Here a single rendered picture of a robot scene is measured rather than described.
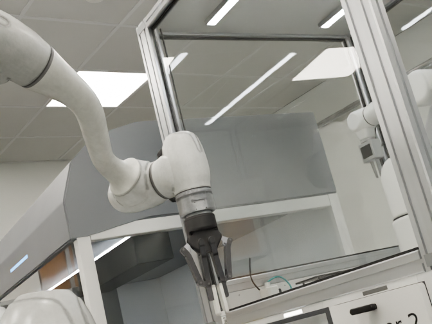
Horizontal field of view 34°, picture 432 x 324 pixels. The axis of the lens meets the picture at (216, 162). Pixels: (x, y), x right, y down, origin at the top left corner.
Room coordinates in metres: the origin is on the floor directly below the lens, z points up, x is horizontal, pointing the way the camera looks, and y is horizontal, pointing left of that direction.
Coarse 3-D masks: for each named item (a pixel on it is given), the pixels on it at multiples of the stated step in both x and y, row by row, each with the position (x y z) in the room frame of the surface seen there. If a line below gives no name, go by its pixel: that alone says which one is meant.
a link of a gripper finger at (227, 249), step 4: (228, 240) 1.66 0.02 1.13; (232, 240) 1.66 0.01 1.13; (228, 244) 1.66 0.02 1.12; (224, 248) 1.67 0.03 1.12; (228, 248) 1.66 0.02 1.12; (224, 252) 1.67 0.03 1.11; (228, 252) 1.66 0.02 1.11; (224, 256) 1.67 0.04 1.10; (228, 256) 1.65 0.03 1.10; (224, 260) 1.67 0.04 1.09; (228, 260) 1.65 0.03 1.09; (224, 264) 1.67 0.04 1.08; (228, 264) 1.65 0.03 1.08; (224, 268) 1.67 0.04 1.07; (228, 268) 1.65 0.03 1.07; (228, 272) 1.65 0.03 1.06; (228, 276) 1.65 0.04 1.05
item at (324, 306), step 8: (400, 280) 1.46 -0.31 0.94; (408, 280) 1.44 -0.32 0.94; (416, 280) 1.43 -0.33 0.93; (424, 280) 1.41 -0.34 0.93; (368, 288) 1.55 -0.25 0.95; (392, 288) 1.49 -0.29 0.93; (344, 296) 1.62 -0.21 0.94; (352, 296) 1.60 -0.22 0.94; (360, 296) 1.58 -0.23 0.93; (312, 304) 1.72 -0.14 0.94; (320, 304) 1.70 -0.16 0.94; (328, 304) 1.67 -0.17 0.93; (336, 304) 1.65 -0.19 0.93; (288, 312) 1.82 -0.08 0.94; (304, 312) 1.76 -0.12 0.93; (312, 312) 1.73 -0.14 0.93; (320, 312) 1.71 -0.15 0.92; (328, 312) 1.68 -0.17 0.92; (256, 320) 1.95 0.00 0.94; (264, 320) 1.91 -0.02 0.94; (272, 320) 1.88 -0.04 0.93; (280, 320) 1.85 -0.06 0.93; (288, 320) 1.82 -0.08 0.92; (296, 320) 1.81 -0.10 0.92; (304, 320) 1.97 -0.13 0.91; (312, 320) 1.99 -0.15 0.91; (320, 320) 2.00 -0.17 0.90; (328, 320) 1.69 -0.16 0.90
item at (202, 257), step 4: (200, 240) 1.63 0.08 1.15; (200, 244) 1.63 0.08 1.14; (200, 248) 1.63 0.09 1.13; (204, 248) 1.63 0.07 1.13; (204, 252) 1.63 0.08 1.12; (200, 256) 1.65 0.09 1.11; (204, 256) 1.64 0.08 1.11; (200, 260) 1.65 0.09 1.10; (204, 260) 1.64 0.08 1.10; (204, 264) 1.64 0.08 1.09; (204, 268) 1.64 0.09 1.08; (208, 268) 1.64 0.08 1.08; (204, 272) 1.64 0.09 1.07; (208, 272) 1.64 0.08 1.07; (204, 276) 1.64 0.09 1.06; (208, 276) 1.64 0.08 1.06; (204, 280) 1.65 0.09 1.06; (208, 280) 1.64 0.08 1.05; (208, 284) 1.63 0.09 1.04
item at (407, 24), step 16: (384, 0) 1.38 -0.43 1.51; (400, 0) 1.41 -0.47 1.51; (416, 0) 1.43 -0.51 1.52; (400, 16) 1.40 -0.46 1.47; (416, 16) 1.43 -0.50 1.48; (400, 32) 1.39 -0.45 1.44; (416, 32) 1.42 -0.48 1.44; (400, 48) 1.38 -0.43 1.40; (416, 48) 1.41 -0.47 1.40; (416, 64) 1.40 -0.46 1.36; (416, 80) 1.39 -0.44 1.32; (416, 96) 1.38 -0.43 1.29
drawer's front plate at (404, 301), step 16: (400, 288) 1.44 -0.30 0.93; (416, 288) 1.41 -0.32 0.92; (352, 304) 1.58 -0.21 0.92; (368, 304) 1.53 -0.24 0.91; (384, 304) 1.49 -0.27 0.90; (400, 304) 1.45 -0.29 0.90; (416, 304) 1.42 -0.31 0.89; (336, 320) 1.63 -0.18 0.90; (352, 320) 1.59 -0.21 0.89; (368, 320) 1.55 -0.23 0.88; (384, 320) 1.50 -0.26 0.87
